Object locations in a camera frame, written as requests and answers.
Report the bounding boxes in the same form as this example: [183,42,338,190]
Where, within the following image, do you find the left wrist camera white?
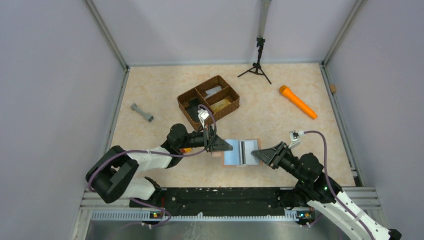
[197,108,210,128]

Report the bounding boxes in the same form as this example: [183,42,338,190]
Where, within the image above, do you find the yellow red toy car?
[180,147,193,155]

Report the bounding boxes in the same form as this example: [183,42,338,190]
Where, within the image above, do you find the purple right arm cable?
[299,129,377,240]

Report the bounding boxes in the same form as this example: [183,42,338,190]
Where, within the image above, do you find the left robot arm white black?
[85,123,233,204]

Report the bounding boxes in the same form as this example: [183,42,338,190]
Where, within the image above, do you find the gold card in basket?
[210,98,231,113]

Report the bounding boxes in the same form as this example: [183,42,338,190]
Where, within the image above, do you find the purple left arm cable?
[86,104,218,229]

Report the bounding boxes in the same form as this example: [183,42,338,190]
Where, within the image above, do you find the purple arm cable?
[299,129,377,240]
[86,104,218,229]

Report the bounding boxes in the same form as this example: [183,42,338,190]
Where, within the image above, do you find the orange flashlight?
[279,85,318,120]

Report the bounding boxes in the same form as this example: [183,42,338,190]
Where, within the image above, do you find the black mini tripod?
[237,37,272,85]

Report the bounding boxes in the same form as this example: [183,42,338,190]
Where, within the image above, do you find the silver card in basket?
[204,85,223,99]

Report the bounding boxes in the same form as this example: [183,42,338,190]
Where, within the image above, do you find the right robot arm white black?
[252,142,402,240]

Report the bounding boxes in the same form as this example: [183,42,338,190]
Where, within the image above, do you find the black object in basket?
[185,98,201,119]

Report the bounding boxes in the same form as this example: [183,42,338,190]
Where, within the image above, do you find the brown leather card holder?
[212,138,261,167]

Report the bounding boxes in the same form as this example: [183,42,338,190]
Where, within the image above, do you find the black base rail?
[145,187,307,217]

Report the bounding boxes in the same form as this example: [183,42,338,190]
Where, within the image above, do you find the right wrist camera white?
[288,130,304,149]

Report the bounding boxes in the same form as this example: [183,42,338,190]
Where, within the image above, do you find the brown wicker divided basket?
[177,75,240,130]

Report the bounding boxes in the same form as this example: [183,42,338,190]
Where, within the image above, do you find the grey plastic connector piece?
[130,103,154,123]

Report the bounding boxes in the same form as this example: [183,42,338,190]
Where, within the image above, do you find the grey credit card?
[239,139,260,166]

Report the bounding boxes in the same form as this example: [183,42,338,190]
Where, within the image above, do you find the small tan block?
[329,83,337,94]

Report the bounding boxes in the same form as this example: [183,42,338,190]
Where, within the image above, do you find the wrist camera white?
[197,108,210,128]
[288,130,304,149]

